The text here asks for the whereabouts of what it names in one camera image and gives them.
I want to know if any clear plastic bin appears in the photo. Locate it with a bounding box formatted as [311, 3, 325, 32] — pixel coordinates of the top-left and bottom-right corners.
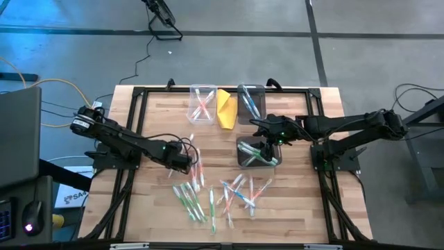
[186, 83, 219, 126]

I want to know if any black aluminium table frame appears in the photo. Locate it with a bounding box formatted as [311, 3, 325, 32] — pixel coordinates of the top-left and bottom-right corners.
[78, 85, 374, 244]

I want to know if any green white toothbrush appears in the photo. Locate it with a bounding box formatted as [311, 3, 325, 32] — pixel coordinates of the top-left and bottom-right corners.
[237, 144, 279, 167]
[209, 187, 217, 235]
[173, 183, 196, 222]
[185, 181, 208, 222]
[244, 152, 266, 167]
[239, 140, 278, 163]
[180, 182, 206, 222]

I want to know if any dark grey desk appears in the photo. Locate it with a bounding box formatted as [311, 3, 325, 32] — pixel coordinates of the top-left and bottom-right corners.
[0, 175, 53, 246]

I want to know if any dark side table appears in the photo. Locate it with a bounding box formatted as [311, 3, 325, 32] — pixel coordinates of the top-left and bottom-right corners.
[382, 95, 444, 206]

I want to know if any blue white toothbrush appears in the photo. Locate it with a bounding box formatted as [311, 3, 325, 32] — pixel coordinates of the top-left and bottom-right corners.
[244, 90, 263, 121]
[220, 179, 256, 208]
[241, 85, 259, 121]

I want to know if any black floor bar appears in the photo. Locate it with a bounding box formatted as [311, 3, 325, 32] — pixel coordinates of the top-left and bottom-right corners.
[0, 72, 39, 83]

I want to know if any small yellow object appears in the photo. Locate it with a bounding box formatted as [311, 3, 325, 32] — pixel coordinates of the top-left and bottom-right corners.
[51, 214, 66, 230]

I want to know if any flat dark tinted bin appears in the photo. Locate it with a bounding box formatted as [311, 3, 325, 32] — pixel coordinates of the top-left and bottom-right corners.
[234, 135, 282, 169]

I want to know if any backlit keyboard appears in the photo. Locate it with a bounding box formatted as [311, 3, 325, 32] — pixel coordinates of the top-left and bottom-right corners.
[0, 199, 15, 242]

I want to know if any yellow cloth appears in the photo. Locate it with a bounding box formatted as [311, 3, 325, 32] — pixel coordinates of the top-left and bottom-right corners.
[216, 89, 239, 130]

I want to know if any yellow floor cable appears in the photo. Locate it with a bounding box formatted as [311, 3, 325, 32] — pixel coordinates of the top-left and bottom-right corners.
[0, 57, 94, 128]

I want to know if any white printed box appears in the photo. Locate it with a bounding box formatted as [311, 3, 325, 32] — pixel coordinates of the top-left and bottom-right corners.
[53, 165, 94, 209]

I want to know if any black diagonal bar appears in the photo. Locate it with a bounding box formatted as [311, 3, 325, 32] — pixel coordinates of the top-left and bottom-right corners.
[37, 158, 93, 192]

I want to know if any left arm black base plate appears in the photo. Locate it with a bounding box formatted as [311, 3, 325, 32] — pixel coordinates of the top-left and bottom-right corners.
[85, 141, 143, 170]

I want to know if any grey edge bracket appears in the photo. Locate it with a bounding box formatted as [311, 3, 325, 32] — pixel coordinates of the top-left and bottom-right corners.
[110, 242, 150, 250]
[304, 243, 343, 250]

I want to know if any black floor cable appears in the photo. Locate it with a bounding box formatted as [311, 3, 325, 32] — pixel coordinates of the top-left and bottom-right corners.
[119, 34, 155, 86]

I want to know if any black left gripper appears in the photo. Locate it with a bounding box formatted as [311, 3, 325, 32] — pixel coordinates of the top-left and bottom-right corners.
[160, 141, 194, 174]

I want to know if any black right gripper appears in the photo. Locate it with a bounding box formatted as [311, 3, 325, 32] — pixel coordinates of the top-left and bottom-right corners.
[250, 114, 306, 163]

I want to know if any black computer mouse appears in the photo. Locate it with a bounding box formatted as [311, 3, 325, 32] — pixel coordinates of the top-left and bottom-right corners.
[21, 200, 44, 237]

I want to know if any black cables bundle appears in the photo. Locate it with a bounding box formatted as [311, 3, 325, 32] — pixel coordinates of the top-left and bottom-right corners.
[383, 83, 444, 133]

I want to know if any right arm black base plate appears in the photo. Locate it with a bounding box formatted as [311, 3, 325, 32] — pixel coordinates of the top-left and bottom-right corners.
[310, 142, 361, 172]

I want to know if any tall dark tinted bin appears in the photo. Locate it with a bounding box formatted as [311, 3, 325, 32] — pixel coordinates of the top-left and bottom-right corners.
[237, 83, 267, 126]

